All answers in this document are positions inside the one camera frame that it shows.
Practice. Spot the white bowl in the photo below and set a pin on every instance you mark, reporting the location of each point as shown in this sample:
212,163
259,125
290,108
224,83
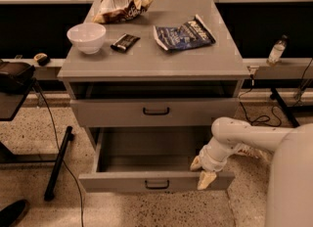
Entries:
88,38

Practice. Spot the black shoe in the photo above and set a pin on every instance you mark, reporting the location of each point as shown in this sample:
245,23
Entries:
13,213

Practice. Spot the clear plastic bottle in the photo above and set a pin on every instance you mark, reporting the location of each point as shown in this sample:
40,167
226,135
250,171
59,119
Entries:
277,50

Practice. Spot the grey top drawer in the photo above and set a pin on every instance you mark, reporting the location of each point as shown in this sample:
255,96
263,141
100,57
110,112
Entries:
151,112

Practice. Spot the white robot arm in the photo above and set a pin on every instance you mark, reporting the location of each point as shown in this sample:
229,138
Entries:
290,188

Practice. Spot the brown chip bag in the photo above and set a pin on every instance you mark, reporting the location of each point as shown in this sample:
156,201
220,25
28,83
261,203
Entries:
117,11

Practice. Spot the black side table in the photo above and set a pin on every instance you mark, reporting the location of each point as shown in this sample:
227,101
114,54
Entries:
27,133

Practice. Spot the black bag on table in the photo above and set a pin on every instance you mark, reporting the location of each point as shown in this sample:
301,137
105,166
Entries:
15,76

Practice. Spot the small black snack packet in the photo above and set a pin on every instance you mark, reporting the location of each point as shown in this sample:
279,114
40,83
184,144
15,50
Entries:
124,43

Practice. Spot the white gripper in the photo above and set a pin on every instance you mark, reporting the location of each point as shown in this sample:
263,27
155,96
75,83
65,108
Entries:
208,162

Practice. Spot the grey drawer cabinet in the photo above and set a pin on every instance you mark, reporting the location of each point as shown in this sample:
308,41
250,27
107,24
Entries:
146,71

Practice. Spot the blue chip bag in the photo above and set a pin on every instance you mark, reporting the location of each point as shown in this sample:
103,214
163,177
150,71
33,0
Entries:
190,35

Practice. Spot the grey drawer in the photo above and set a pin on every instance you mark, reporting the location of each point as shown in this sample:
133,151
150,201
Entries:
145,159
151,112

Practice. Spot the yellow black tape measure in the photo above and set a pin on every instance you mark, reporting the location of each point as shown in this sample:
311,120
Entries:
42,59

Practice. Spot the black stand leg right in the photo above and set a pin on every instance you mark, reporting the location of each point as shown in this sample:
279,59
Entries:
276,96

